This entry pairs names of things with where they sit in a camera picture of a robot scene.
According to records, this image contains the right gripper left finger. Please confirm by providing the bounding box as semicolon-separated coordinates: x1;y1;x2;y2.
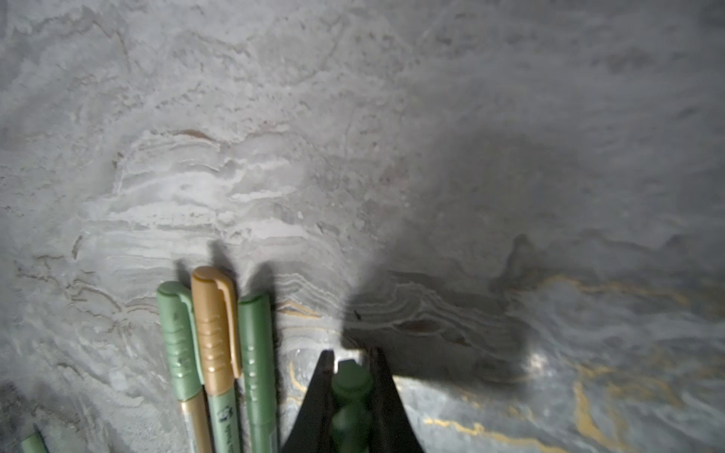
281;350;335;453

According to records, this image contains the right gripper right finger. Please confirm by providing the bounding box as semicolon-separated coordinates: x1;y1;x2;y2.
368;347;424;453

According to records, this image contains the dark green marker pen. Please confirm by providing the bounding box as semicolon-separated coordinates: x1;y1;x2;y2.
330;360;373;452

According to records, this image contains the light green marker pen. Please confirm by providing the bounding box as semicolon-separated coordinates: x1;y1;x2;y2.
191;266;242;452

